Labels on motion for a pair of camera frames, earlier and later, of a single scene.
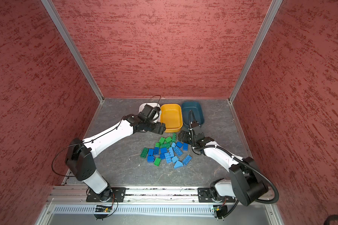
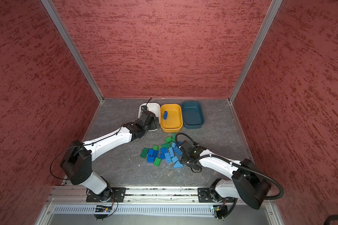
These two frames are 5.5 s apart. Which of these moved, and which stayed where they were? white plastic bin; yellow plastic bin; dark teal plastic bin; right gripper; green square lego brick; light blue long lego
Moved: right gripper; green square lego brick
Stayed: light blue long lego; dark teal plastic bin; yellow plastic bin; white plastic bin
